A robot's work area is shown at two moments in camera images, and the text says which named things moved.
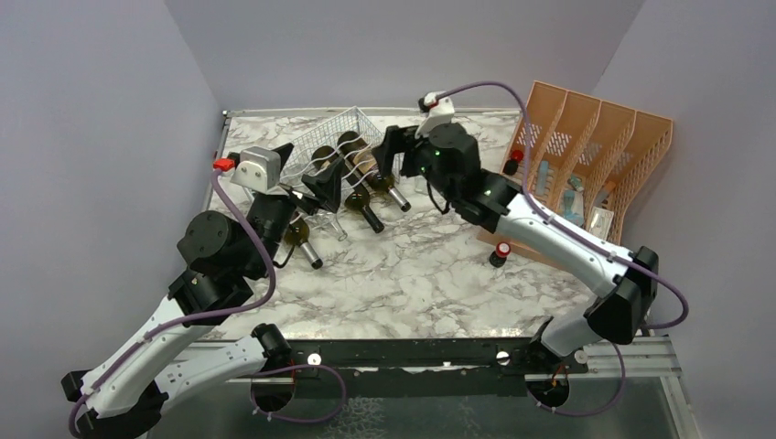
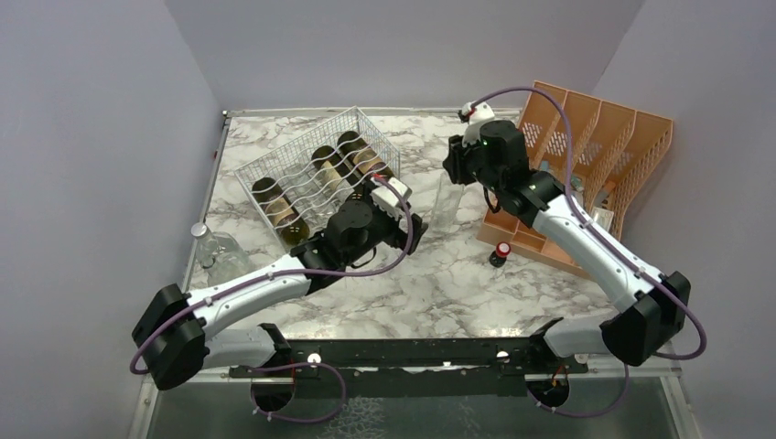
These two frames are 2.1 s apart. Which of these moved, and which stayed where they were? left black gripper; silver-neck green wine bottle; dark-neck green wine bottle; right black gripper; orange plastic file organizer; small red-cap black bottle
Moved: right black gripper; left black gripper
Stayed: small red-cap black bottle; dark-neck green wine bottle; orange plastic file organizer; silver-neck green wine bottle
